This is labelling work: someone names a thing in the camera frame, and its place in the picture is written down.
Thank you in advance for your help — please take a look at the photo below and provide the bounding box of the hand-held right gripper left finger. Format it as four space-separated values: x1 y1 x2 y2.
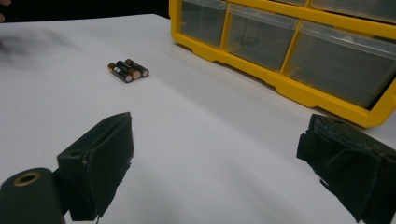
56 111 135 222

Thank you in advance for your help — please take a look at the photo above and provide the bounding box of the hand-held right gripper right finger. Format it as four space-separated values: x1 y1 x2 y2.
296 113 396 224

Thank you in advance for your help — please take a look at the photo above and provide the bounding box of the yellow organizer cabinet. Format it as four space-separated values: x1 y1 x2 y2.
168 0 396 129

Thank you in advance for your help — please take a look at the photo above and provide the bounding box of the grid of clear drawers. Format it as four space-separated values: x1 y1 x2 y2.
225 0 396 110

